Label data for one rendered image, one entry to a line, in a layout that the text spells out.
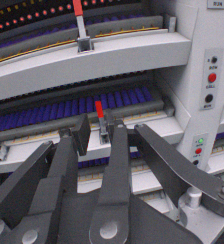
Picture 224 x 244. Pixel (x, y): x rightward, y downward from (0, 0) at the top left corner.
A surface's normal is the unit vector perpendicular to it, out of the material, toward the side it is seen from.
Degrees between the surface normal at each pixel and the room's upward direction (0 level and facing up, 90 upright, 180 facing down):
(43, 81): 109
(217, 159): 19
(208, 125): 90
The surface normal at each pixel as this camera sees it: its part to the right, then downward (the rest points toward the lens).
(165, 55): 0.15, 0.74
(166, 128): -0.11, -0.65
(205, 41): 0.10, 0.49
